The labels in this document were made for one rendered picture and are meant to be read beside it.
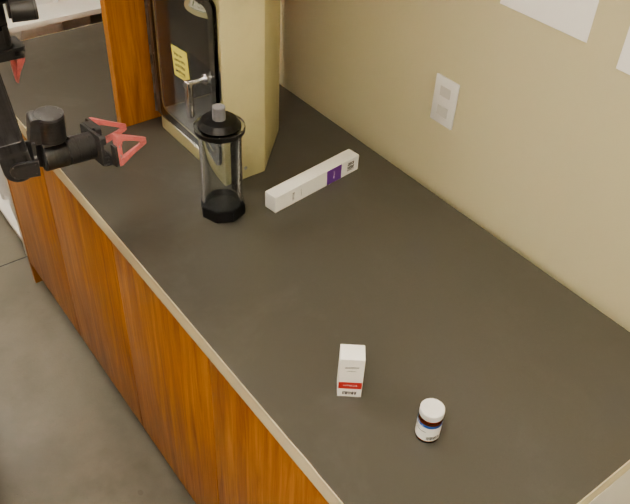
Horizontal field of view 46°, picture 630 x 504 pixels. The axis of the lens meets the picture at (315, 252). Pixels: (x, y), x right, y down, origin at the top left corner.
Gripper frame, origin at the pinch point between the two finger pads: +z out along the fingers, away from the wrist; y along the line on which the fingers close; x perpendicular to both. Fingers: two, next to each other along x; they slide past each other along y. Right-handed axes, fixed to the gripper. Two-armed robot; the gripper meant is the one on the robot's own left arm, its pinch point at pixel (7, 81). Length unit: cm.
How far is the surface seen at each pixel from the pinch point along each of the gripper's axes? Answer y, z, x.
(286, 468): 6, 32, -109
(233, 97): 35, -7, -46
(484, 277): 61, 16, -104
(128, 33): 28.5, -9.0, -8.7
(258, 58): 42, -14, -46
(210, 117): 26, -8, -52
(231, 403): 6, 33, -90
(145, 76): 31.8, 3.4, -8.7
